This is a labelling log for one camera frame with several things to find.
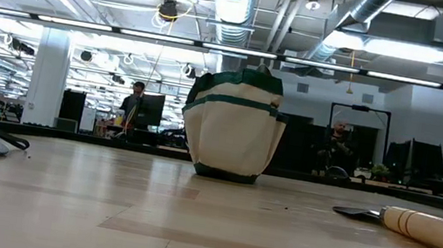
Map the cream and green canvas bag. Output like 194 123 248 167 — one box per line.
173 59 296 190

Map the wooden handled garden tool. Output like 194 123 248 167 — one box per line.
326 196 443 248

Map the overhead light bar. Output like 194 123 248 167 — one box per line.
0 5 443 92

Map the person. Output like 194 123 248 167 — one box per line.
313 117 359 179
117 77 148 131

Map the black round object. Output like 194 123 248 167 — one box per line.
326 164 352 182

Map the white board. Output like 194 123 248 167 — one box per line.
78 106 98 133

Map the black cabinet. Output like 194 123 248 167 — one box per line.
57 88 88 134

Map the round ceiling sensor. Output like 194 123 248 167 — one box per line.
303 0 323 13

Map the green crate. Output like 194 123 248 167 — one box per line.
53 116 78 133

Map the small green potted plant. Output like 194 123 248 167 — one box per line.
369 162 393 184

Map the white building column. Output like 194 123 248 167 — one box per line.
20 24 77 131

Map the fluorescent ceiling light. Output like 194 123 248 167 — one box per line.
323 27 443 66

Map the ribbed silver air duct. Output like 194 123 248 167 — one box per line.
198 0 263 79

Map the black ceiling cable reel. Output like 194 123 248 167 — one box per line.
155 0 182 24

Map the yellow hanging cord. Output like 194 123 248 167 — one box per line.
345 50 359 95

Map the black metal frame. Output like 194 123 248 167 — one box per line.
322 99 394 167

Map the black table edge rail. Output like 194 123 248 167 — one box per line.
0 119 443 215

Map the slanted silver air duct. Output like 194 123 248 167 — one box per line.
300 0 404 74

